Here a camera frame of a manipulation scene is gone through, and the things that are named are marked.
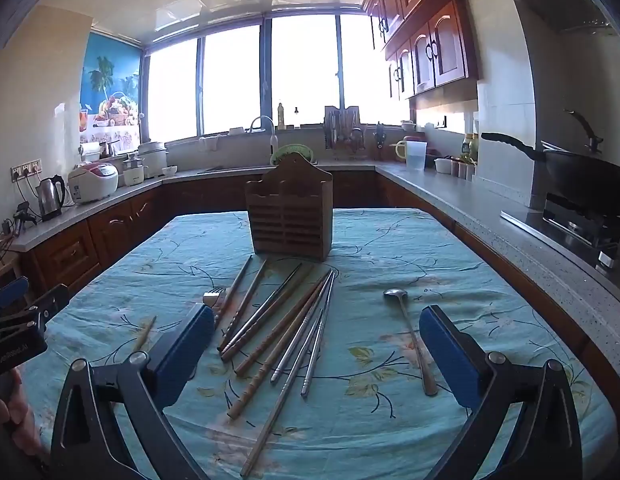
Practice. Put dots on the tall white cooker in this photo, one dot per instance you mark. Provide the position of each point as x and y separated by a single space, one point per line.
154 157

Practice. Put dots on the small black tripod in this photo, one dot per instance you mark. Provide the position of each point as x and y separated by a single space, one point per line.
25 212

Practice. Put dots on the dish rack with utensils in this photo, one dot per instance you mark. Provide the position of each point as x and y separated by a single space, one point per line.
342 130

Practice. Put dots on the long metal spoon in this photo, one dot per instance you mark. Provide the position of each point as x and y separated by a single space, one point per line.
411 340

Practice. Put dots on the light ridged wooden chopstick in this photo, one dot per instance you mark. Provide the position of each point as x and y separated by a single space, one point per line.
255 385

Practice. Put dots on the wall power outlet strip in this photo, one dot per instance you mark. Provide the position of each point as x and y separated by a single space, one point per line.
25 170

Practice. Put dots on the bottles on counter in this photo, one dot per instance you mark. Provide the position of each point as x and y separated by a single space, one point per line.
470 146

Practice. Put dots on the hanging kitchen scissors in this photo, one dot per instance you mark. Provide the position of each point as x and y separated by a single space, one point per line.
379 137

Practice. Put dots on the small white bowl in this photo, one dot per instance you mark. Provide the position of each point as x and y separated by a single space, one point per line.
170 170

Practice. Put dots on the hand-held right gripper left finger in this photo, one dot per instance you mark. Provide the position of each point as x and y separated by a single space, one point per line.
182 360

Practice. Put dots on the steel electric kettle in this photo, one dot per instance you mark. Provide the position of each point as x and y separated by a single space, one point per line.
50 197

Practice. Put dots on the chopsticks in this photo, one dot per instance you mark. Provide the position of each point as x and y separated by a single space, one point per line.
261 309

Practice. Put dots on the gas stove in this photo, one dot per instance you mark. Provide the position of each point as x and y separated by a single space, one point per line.
580 225

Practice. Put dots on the white rice cooker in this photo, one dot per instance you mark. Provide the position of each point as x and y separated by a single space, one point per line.
92 182

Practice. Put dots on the slim bottle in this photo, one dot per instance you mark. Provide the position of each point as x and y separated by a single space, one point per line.
280 117

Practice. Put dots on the short light wooden chopstick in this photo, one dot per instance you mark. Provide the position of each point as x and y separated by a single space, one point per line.
146 332

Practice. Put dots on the metal chopstick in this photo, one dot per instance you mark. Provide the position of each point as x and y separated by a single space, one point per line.
280 397
320 335
302 326

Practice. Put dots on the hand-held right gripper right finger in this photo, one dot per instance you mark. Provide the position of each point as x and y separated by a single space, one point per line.
450 360

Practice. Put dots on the chrome sink faucet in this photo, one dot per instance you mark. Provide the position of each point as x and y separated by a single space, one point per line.
260 119

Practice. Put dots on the metal fork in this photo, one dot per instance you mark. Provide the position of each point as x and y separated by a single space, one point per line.
212 297

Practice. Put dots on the grey speckled kitchen countertop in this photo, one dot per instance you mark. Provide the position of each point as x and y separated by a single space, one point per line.
465 200

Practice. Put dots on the wooden wall cabinets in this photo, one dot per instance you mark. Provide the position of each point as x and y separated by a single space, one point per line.
440 45

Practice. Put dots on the teal floral tablecloth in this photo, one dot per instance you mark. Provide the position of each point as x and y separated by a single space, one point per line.
390 260

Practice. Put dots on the wooden slatted utensil holder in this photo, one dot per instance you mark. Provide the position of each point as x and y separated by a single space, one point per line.
290 220

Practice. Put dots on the wooden base cabinets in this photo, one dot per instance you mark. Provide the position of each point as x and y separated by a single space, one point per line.
65 255

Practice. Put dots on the black wok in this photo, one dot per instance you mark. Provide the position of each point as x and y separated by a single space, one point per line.
585 180

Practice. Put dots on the clear plastic pitcher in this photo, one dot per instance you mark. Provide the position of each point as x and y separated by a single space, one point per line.
416 157

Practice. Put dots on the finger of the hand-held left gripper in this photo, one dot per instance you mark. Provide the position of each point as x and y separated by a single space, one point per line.
50 302
10 292

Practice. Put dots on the thin dark wooden chopstick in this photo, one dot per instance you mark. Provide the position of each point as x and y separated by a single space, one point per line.
234 290

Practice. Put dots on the blue fruit wall poster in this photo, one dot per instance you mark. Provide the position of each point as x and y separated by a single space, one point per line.
110 85

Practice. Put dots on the green colander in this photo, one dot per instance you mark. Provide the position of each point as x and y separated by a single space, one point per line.
295 150

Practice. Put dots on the person's left hand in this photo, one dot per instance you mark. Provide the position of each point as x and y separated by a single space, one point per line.
15 420

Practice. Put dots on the large kitchen window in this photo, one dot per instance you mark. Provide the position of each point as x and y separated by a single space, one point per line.
230 80

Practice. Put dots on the small white steamer pot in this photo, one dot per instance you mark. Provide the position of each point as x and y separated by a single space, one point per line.
134 172

